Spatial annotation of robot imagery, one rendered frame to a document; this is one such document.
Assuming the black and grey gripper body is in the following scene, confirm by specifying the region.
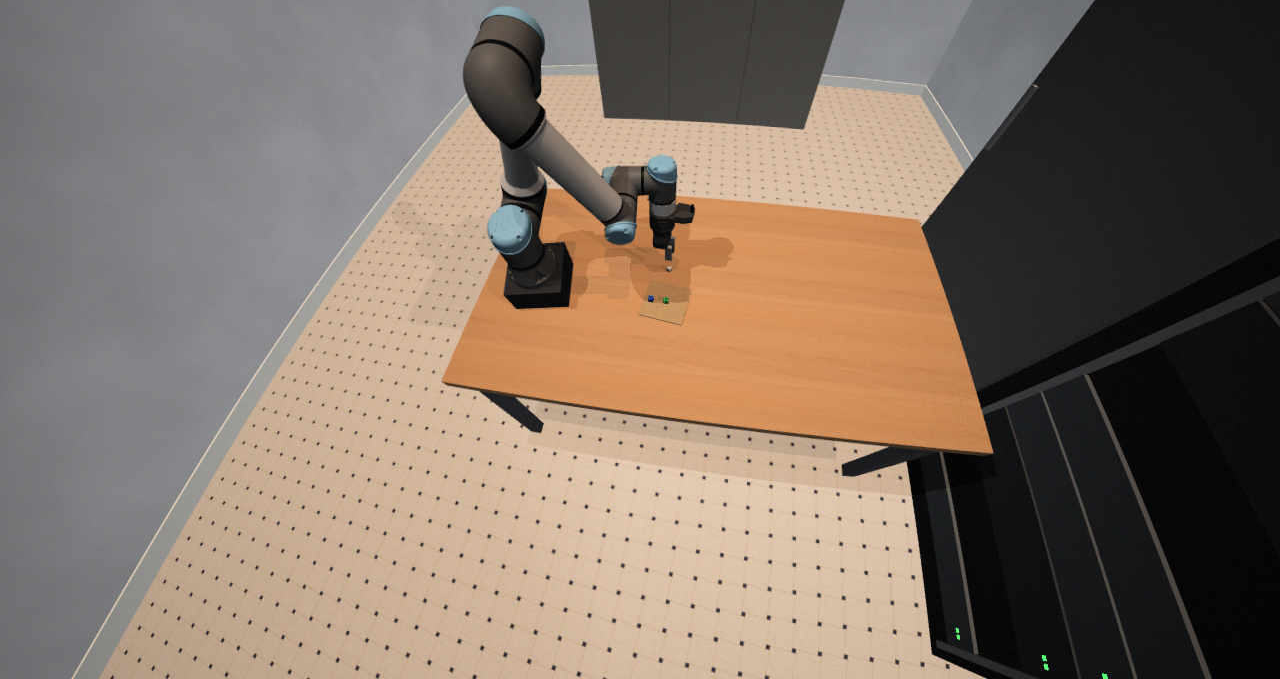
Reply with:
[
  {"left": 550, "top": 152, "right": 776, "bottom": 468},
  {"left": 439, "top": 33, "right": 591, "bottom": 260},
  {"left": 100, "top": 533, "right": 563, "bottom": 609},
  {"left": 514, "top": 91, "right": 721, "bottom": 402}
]
[{"left": 646, "top": 197, "right": 695, "bottom": 250}]

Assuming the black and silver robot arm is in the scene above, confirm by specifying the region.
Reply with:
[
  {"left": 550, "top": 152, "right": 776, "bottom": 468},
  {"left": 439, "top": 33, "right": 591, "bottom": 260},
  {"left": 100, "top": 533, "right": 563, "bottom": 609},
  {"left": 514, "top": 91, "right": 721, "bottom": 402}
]
[{"left": 463, "top": 6, "right": 678, "bottom": 290}]

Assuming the tan mat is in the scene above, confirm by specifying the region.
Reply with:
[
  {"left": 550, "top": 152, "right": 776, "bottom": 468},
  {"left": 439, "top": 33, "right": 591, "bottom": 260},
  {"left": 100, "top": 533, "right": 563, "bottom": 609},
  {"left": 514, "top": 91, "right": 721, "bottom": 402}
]
[{"left": 639, "top": 281, "right": 692, "bottom": 325}]

